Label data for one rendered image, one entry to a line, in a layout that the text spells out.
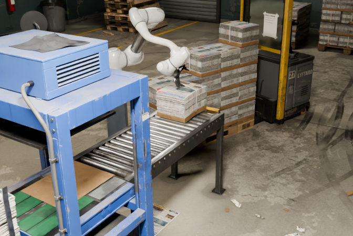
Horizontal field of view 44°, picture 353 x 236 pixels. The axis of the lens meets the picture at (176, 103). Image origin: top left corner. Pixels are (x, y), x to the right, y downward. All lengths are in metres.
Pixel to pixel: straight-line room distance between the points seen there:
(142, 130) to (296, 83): 3.48
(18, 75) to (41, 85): 0.16
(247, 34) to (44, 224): 3.28
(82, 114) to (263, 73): 3.95
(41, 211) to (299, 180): 2.66
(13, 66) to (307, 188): 3.03
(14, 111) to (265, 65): 4.05
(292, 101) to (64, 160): 4.07
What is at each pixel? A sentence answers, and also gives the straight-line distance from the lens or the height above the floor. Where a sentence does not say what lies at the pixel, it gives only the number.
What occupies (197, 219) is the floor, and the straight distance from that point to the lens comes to 3.84.
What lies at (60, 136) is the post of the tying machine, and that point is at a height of 1.45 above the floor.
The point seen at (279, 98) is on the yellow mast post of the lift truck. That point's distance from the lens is 5.47.
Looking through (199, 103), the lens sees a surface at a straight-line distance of 3.79.
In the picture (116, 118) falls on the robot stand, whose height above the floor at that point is 0.60.
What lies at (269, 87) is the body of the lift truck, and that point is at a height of 0.41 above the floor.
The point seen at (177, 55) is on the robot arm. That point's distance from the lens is 3.39.
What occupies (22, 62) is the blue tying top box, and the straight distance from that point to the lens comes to 2.22.
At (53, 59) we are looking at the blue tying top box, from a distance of 2.14.
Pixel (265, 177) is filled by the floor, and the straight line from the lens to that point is 4.47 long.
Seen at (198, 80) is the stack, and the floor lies 0.81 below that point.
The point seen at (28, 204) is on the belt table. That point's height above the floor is 0.80.
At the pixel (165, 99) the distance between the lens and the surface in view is 3.64.
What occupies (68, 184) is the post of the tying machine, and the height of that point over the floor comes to 1.19.
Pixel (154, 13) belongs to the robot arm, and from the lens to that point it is 3.78.
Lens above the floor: 2.29
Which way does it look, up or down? 22 degrees down
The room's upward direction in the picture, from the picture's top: 1 degrees counter-clockwise
